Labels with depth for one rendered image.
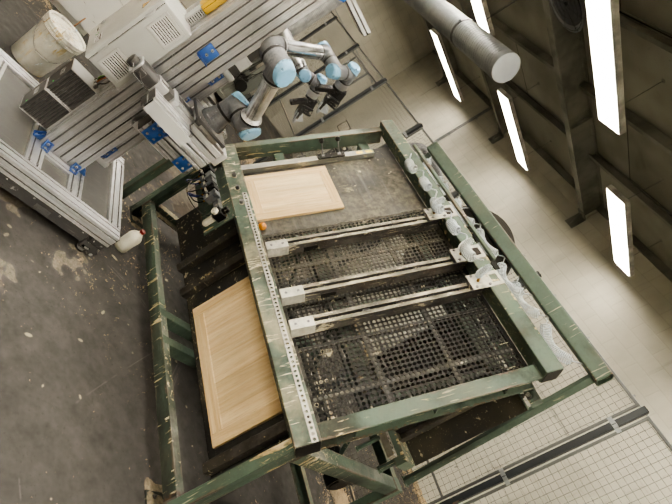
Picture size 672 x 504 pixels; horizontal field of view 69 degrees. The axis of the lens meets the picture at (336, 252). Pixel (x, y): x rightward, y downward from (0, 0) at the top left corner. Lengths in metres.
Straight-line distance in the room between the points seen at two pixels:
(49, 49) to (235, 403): 2.62
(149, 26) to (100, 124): 0.62
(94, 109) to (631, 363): 6.49
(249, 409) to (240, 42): 1.89
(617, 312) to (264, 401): 5.79
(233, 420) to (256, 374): 0.25
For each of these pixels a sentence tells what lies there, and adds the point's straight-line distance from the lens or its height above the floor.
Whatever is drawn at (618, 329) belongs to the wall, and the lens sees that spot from 7.51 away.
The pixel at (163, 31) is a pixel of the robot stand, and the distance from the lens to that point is 2.72.
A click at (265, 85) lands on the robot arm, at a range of 2.49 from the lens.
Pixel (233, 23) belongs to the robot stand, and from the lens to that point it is 2.78.
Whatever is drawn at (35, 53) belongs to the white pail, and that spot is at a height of 0.14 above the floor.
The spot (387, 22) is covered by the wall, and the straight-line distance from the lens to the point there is 12.33.
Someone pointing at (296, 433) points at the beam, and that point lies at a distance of 2.23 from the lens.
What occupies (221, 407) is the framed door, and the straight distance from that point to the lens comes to 2.80.
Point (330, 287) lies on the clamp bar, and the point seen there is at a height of 1.15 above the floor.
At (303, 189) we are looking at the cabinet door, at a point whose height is 1.19.
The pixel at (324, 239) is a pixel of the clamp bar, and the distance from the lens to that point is 2.85.
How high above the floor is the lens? 1.68
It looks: 9 degrees down
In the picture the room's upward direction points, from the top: 59 degrees clockwise
